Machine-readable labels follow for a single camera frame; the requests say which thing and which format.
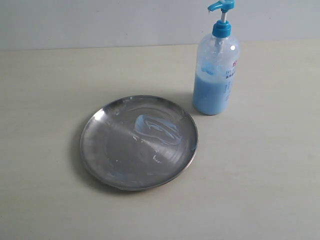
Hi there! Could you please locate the blue pump dispenser bottle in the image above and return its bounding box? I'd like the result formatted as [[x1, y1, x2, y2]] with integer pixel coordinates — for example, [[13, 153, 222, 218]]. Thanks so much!
[[192, 0, 240, 116]]

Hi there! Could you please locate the blue soap blob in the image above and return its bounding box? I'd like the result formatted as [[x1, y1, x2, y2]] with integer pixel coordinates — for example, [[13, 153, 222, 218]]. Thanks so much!
[[134, 114, 182, 146]]

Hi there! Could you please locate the round stainless steel plate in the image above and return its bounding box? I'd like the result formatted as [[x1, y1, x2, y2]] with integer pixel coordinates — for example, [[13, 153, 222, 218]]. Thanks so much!
[[79, 95, 198, 191]]

